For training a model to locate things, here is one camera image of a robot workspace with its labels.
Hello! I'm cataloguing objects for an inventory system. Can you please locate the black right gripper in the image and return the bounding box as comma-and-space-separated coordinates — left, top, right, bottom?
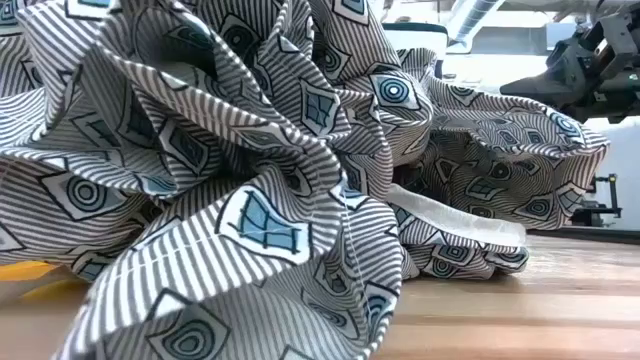
499, 9, 640, 124

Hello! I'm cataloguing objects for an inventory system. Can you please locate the yellow slotted plastic basket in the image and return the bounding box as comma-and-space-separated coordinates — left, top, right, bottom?
0, 259, 89, 301

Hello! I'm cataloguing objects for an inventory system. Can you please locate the black background stand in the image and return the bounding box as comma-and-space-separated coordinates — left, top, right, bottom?
569, 172, 624, 229

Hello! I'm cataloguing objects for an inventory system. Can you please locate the striped patterned hospital gown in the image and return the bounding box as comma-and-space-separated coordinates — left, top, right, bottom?
0, 0, 611, 360

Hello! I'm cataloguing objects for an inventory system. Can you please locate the black metal table frame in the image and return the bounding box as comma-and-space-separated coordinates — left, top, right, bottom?
527, 227, 640, 246

